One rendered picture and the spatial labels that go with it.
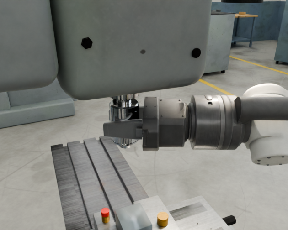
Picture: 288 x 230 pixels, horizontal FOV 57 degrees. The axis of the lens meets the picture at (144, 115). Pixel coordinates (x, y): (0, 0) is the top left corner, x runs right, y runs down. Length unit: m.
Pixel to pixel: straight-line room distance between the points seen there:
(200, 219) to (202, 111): 0.30
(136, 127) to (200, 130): 0.09
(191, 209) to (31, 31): 0.52
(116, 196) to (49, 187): 1.60
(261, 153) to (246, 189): 1.93
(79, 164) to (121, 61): 0.66
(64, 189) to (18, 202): 1.47
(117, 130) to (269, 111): 0.22
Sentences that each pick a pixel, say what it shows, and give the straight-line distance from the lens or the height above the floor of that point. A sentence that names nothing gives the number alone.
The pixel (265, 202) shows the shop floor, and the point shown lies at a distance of 2.28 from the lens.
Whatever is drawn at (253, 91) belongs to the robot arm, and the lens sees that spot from 0.46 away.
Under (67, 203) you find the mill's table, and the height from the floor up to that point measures 0.91.
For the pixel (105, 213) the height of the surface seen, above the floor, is 1.04.
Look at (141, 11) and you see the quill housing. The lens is 0.30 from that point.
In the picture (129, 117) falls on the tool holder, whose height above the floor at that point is 1.25.
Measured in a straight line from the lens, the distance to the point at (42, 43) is 0.26.
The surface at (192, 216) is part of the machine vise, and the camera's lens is 0.64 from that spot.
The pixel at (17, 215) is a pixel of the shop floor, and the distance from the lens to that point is 2.19.
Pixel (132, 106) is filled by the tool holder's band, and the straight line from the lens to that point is 0.41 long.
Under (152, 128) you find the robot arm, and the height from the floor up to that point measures 1.25.
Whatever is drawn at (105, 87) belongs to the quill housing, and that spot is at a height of 1.33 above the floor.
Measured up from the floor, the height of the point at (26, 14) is 1.41.
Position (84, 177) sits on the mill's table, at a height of 0.91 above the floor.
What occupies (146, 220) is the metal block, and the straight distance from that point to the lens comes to 0.52.
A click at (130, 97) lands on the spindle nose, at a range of 0.40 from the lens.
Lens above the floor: 1.43
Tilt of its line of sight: 25 degrees down
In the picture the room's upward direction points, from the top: straight up
